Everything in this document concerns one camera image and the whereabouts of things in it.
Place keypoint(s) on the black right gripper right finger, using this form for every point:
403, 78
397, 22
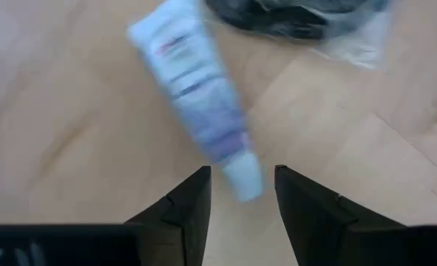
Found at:
307, 221

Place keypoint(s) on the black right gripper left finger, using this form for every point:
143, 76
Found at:
188, 221

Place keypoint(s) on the white and lilac tube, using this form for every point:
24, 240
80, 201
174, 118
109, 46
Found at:
199, 92

